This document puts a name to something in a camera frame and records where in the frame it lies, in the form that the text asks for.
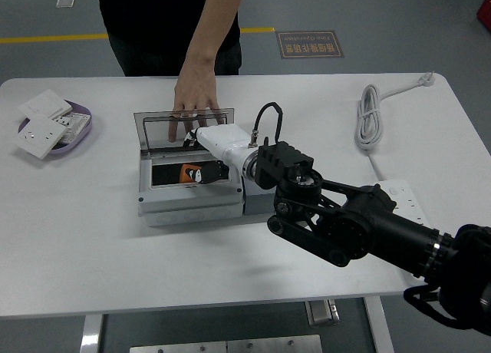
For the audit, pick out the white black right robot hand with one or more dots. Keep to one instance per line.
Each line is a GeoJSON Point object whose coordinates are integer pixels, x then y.
{"type": "Point", "coordinates": [226, 142]}

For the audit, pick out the person's hand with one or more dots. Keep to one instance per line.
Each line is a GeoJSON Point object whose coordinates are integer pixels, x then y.
{"type": "Point", "coordinates": [195, 92]}

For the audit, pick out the orange cylinder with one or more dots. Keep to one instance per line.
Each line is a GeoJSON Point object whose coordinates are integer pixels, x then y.
{"type": "Point", "coordinates": [187, 167]}

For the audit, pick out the grey box with clear lid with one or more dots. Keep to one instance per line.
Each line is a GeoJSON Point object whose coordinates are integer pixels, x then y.
{"type": "Point", "coordinates": [184, 205]}

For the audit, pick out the person's forearm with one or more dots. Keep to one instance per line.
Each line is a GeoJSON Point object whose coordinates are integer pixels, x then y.
{"type": "Point", "coordinates": [218, 23]}

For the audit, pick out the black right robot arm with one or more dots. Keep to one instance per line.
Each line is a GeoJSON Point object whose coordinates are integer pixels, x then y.
{"type": "Point", "coordinates": [345, 222]}

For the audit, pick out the grey cube with round hole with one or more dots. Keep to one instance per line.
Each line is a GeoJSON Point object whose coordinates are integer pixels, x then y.
{"type": "Point", "coordinates": [257, 203]}

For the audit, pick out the grey box under table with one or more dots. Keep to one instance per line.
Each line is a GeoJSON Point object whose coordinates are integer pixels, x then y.
{"type": "Point", "coordinates": [322, 312]}

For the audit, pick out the person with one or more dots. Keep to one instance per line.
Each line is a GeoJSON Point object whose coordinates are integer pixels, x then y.
{"type": "Point", "coordinates": [145, 23]}

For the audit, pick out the brown floor sign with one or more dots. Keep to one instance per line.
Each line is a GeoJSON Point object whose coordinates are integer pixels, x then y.
{"type": "Point", "coordinates": [310, 45]}

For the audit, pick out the white printed socket panel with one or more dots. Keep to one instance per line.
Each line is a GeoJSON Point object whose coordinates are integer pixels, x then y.
{"type": "Point", "coordinates": [74, 123]}

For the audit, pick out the purple tray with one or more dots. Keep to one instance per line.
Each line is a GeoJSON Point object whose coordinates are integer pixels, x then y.
{"type": "Point", "coordinates": [78, 141]}

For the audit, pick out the yellow floor tape line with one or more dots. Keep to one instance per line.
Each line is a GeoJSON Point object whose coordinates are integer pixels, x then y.
{"type": "Point", "coordinates": [57, 37]}

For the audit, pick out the small silver floor plate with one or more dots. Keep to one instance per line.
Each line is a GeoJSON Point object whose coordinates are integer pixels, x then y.
{"type": "Point", "coordinates": [65, 3]}

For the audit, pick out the white power strip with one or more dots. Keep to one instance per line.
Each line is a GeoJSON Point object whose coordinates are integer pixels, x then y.
{"type": "Point", "coordinates": [403, 193]}

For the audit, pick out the white table leg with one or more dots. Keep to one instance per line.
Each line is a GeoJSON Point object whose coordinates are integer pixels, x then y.
{"type": "Point", "coordinates": [91, 334]}
{"type": "Point", "coordinates": [377, 322]}

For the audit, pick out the red object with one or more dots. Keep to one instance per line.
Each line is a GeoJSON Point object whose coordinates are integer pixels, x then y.
{"type": "Point", "coordinates": [485, 7]}

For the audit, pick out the white plain switch panel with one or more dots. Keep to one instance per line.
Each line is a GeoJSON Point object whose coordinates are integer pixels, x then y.
{"type": "Point", "coordinates": [44, 103]}

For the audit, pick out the white wall socket panel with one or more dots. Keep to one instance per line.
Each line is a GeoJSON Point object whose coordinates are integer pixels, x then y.
{"type": "Point", "coordinates": [38, 136]}

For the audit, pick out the metal table base plate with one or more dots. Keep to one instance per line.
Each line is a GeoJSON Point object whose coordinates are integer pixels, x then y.
{"type": "Point", "coordinates": [226, 345]}

